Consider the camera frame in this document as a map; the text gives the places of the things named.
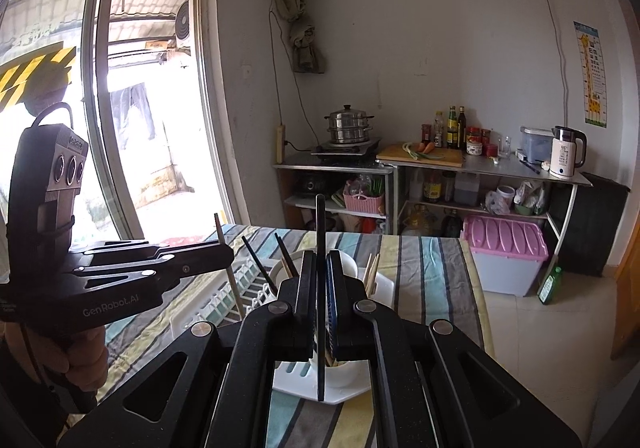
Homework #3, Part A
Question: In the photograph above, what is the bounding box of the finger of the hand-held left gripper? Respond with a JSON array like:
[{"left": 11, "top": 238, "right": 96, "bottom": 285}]
[
  {"left": 70, "top": 239, "right": 167, "bottom": 263},
  {"left": 74, "top": 242, "right": 236, "bottom": 290}
]

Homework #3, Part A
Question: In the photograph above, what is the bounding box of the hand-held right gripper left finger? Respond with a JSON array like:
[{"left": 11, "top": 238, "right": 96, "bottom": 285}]
[{"left": 60, "top": 250, "right": 318, "bottom": 448}]

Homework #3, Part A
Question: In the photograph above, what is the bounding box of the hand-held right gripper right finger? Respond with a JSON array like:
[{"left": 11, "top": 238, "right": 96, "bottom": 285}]
[{"left": 325, "top": 250, "right": 583, "bottom": 448}]

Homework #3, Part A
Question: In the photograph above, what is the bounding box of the white cup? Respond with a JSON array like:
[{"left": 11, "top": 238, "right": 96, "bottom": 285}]
[{"left": 270, "top": 248, "right": 373, "bottom": 389}]

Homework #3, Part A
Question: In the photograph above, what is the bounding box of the dark brown chopstick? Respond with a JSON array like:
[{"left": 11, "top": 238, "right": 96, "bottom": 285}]
[{"left": 214, "top": 212, "right": 248, "bottom": 321}]

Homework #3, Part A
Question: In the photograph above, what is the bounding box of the person's left hand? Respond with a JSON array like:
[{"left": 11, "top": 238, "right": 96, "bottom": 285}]
[{"left": 5, "top": 323, "right": 108, "bottom": 395}]

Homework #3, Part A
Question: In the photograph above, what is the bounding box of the white plastic dish rack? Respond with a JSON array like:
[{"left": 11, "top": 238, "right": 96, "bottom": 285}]
[{"left": 170, "top": 260, "right": 376, "bottom": 404}]

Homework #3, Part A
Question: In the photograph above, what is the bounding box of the striped tablecloth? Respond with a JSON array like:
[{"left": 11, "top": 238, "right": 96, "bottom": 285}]
[{"left": 95, "top": 223, "right": 496, "bottom": 448}]

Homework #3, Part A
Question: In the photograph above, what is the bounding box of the pink plastic basket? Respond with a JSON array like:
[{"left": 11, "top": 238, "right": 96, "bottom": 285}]
[{"left": 342, "top": 180, "right": 386, "bottom": 215}]

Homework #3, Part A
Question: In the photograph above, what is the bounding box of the yellow black striped sticker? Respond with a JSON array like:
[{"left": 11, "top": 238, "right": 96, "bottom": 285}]
[{"left": 0, "top": 44, "right": 78, "bottom": 111}]

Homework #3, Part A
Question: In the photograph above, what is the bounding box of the large cooking oil jug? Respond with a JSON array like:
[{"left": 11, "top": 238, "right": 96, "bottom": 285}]
[{"left": 400, "top": 204, "right": 437, "bottom": 237}]

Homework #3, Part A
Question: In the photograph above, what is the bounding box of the sliding glass door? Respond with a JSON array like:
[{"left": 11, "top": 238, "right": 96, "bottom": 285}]
[{"left": 0, "top": 0, "right": 241, "bottom": 249}]

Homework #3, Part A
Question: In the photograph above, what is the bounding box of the dark liquid jug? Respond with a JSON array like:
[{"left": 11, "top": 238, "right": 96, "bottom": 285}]
[{"left": 440, "top": 208, "right": 464, "bottom": 239}]

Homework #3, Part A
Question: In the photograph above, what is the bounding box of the white plastic bottle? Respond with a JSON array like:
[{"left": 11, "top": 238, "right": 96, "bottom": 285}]
[{"left": 408, "top": 167, "right": 426, "bottom": 202}]

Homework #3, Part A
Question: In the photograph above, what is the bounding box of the yellow label oil bottle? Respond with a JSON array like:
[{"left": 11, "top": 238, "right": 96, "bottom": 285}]
[{"left": 422, "top": 170, "right": 443, "bottom": 203}]

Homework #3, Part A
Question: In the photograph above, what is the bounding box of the black induction cooktop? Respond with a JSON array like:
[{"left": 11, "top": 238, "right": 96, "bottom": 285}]
[{"left": 311, "top": 138, "right": 383, "bottom": 158}]

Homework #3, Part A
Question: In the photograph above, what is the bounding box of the green onion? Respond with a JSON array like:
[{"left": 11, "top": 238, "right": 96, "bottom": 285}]
[{"left": 402, "top": 142, "right": 443, "bottom": 160}]

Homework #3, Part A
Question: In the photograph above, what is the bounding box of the pink lid storage box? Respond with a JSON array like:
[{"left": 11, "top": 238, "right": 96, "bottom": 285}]
[{"left": 461, "top": 215, "right": 549, "bottom": 298}]

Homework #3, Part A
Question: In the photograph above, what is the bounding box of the stainless steel steamer pot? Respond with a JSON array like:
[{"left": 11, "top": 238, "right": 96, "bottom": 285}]
[{"left": 324, "top": 104, "right": 375, "bottom": 145}]

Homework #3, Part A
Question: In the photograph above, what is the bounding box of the wooden cutting board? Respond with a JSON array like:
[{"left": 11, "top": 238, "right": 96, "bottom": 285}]
[{"left": 376, "top": 143, "right": 466, "bottom": 168}]

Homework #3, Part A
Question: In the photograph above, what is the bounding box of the patterned mug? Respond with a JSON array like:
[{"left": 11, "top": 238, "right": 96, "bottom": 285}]
[{"left": 495, "top": 185, "right": 516, "bottom": 214}]

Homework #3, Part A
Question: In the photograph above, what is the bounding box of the outdoor air conditioner unit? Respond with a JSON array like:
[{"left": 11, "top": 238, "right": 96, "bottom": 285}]
[{"left": 172, "top": 0, "right": 193, "bottom": 49}]

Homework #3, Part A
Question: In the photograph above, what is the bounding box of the yellow label sauce bottle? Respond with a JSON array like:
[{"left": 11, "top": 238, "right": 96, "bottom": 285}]
[{"left": 446, "top": 105, "right": 460, "bottom": 149}]

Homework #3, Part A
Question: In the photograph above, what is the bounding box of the green plastic bottle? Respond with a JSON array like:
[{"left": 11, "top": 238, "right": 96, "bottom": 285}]
[{"left": 537, "top": 265, "right": 563, "bottom": 305}]

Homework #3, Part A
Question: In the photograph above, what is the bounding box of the long metal counter shelf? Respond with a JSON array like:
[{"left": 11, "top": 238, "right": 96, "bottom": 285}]
[{"left": 377, "top": 148, "right": 594, "bottom": 249}]

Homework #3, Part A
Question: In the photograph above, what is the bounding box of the plastic bag bundle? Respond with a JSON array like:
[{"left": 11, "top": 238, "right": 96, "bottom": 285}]
[{"left": 514, "top": 179, "right": 549, "bottom": 216}]

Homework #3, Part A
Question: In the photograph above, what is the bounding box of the hanging grey cloth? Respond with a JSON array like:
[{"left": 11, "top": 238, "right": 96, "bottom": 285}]
[{"left": 272, "top": 0, "right": 326, "bottom": 74}]

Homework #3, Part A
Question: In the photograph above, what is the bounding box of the clear plastic storage container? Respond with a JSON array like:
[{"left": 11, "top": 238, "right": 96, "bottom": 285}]
[{"left": 518, "top": 126, "right": 556, "bottom": 164}]

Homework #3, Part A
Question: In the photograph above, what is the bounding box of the black fabric cover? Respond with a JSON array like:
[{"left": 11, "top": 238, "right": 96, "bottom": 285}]
[{"left": 547, "top": 173, "right": 630, "bottom": 279}]

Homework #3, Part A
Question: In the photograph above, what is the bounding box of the white electric kettle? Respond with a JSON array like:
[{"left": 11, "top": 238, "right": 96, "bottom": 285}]
[{"left": 549, "top": 125, "right": 587, "bottom": 179}]

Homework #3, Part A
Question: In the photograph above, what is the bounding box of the orange wooden door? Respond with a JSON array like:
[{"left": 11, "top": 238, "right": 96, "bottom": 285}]
[{"left": 610, "top": 253, "right": 640, "bottom": 359}]

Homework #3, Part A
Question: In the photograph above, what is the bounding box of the thin wall cable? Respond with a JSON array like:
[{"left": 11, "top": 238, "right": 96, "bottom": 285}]
[{"left": 532, "top": 0, "right": 571, "bottom": 129}]

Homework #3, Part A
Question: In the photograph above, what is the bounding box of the giraffe wall poster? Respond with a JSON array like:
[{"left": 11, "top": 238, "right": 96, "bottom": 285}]
[{"left": 572, "top": 20, "right": 608, "bottom": 129}]

